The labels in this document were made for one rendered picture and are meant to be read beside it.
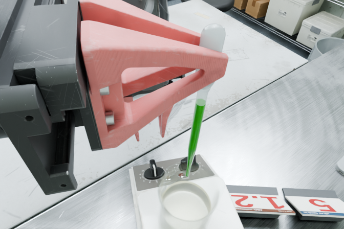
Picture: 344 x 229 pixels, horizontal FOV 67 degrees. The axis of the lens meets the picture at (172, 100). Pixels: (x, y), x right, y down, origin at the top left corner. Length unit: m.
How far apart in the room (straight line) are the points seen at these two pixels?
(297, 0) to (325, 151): 2.03
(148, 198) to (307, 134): 0.37
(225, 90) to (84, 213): 0.40
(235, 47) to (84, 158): 0.52
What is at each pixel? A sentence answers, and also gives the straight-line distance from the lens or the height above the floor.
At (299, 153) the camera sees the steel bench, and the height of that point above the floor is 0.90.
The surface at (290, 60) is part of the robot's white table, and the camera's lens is 0.80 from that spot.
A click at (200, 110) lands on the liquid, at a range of 0.18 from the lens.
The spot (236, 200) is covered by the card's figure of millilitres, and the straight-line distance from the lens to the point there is 0.45.
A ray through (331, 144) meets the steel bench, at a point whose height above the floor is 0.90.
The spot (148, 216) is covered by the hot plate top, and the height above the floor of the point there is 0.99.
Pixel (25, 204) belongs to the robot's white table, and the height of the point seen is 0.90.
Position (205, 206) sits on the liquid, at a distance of 0.31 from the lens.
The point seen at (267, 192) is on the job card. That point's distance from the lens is 0.49.
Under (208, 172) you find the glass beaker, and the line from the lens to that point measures 0.29.
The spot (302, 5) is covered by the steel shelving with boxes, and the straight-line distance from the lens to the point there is 2.51.
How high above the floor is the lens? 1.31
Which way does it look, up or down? 44 degrees down
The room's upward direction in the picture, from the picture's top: 4 degrees clockwise
